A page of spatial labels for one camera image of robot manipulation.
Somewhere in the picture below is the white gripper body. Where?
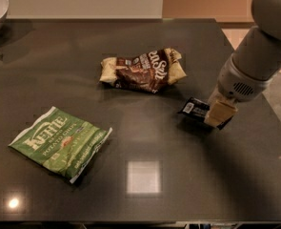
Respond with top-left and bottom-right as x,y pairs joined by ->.
217,56 -> 271,102

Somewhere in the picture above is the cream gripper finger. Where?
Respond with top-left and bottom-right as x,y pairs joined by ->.
204,88 -> 237,128

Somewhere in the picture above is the black rxbar chocolate wrapper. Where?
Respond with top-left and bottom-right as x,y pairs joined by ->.
179,97 -> 231,130

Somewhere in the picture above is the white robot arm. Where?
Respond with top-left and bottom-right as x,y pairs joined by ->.
205,0 -> 281,127

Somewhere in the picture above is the brown chip bag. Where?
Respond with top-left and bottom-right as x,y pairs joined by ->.
100,48 -> 187,94

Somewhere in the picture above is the green Kettle chip bag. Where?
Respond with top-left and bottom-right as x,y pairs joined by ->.
9,107 -> 112,184

